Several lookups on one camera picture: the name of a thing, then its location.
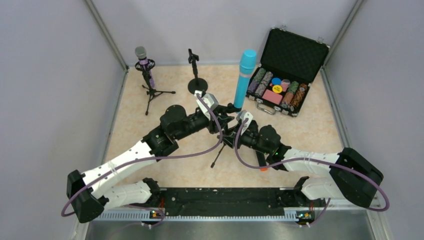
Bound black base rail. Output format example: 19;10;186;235
99;187;329;228

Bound black poker chip case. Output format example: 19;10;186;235
245;27;330;117

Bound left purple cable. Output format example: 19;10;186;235
60;94;224;229

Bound light blue microphone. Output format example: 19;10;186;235
233;49;257;112

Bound purple cable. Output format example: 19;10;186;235
233;117;390;228
60;94;224;229

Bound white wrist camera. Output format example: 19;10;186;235
194;90;219;120
236;110;253;135

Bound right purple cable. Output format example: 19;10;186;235
233;117;390;228

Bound black round-base mic stand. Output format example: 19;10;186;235
187;48;208;94

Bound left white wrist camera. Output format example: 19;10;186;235
194;90;219;120

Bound tripod stand with shock mount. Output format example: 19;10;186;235
134;57;176;116

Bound black tripod clip stand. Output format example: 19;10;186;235
210;108;241;169

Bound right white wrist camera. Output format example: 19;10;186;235
236;110;253;135

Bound purple glitter microphone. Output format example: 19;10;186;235
135;46;155;89

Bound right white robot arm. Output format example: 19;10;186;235
222;121;390;212

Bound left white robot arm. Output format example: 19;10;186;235
60;99;238;223

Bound black microphone orange end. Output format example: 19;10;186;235
255;151;268;172

